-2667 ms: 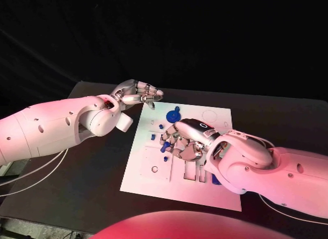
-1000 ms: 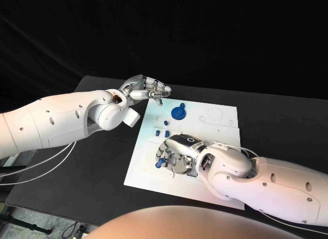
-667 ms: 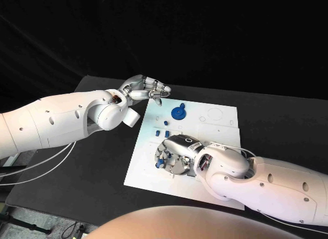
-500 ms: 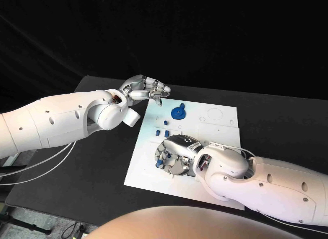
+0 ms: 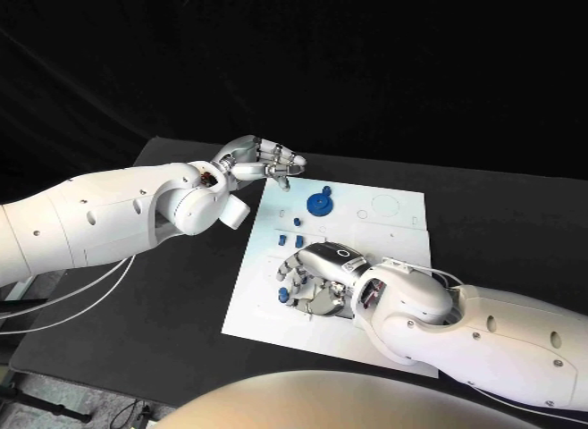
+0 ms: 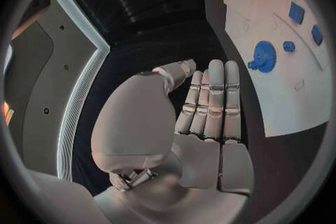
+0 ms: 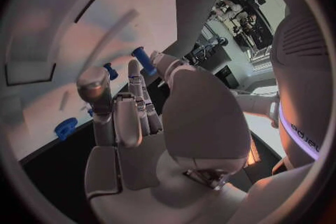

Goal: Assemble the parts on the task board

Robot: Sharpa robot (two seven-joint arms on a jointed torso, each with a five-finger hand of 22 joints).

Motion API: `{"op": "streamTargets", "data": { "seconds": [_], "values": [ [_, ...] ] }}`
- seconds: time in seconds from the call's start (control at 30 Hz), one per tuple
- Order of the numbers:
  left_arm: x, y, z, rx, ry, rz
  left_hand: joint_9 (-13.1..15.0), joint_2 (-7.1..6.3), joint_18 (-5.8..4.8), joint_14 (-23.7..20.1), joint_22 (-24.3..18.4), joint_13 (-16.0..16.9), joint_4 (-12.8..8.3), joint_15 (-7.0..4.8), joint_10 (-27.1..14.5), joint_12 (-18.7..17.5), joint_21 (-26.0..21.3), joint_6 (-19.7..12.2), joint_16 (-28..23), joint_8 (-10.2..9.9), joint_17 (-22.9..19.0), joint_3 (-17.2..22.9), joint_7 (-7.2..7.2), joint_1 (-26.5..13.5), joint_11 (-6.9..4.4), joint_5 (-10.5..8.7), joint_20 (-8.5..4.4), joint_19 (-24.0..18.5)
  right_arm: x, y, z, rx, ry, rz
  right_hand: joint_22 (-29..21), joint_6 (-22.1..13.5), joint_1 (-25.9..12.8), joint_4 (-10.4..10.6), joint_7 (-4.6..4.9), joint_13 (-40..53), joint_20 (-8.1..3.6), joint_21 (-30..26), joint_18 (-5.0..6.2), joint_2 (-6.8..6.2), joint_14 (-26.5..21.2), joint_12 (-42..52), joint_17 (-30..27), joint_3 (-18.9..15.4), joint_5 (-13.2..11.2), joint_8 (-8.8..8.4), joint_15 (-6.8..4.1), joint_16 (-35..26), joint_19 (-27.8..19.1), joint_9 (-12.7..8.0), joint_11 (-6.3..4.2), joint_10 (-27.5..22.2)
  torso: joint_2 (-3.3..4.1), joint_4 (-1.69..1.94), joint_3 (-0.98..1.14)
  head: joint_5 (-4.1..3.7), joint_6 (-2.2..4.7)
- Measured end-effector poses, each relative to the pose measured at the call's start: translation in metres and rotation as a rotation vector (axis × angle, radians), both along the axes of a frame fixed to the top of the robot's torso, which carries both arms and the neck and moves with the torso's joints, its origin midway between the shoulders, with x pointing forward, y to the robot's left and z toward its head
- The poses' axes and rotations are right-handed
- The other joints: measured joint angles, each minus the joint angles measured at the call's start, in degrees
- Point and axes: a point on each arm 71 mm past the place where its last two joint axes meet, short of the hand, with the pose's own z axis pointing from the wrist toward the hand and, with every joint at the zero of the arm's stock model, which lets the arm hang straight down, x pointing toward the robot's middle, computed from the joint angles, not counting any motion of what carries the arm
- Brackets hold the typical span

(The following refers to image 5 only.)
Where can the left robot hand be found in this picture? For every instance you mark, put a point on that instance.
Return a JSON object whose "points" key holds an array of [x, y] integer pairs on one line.
{"points": [[255, 167]]}

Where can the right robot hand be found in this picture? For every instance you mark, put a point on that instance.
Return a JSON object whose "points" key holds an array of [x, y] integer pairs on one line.
{"points": [[327, 258]]}

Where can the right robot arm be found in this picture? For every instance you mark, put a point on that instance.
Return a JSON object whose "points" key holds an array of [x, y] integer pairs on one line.
{"points": [[491, 345]]}

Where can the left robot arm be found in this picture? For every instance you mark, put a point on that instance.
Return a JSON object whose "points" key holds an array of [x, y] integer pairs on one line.
{"points": [[105, 207]]}

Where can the white task board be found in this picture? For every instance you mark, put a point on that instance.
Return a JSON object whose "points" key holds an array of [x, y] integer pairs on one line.
{"points": [[255, 318]]}

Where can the blue block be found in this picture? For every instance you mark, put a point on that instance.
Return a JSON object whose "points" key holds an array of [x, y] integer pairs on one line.
{"points": [[281, 240]]}

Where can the blue gear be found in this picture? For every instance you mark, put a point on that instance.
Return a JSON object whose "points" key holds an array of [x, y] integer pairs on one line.
{"points": [[318, 202]]}

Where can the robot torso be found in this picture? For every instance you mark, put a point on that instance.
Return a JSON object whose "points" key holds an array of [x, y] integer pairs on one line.
{"points": [[323, 402]]}

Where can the black stand bar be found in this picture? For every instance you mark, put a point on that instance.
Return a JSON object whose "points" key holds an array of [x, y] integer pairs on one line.
{"points": [[13, 306]]}

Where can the black tripod stand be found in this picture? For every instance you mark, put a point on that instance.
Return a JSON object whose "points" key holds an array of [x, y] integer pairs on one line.
{"points": [[32, 400]]}

